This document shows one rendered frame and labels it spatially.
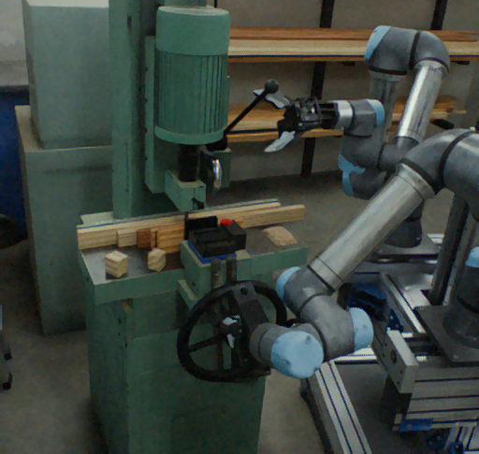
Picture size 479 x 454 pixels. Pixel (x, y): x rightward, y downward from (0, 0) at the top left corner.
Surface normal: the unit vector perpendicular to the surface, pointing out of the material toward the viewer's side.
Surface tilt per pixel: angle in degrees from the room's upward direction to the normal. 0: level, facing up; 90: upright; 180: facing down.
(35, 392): 0
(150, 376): 90
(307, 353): 61
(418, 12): 90
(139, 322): 90
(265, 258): 90
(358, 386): 0
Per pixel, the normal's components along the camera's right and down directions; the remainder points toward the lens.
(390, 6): 0.39, 0.44
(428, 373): 0.14, 0.44
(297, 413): 0.07, -0.89
